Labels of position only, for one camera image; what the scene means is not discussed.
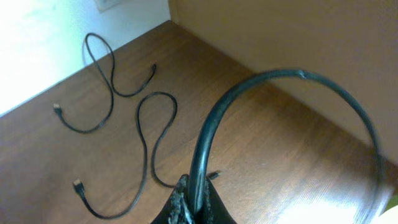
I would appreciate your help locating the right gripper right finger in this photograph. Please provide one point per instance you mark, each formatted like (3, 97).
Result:
(214, 210)

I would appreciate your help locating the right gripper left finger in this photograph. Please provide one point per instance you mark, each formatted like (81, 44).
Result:
(175, 210)

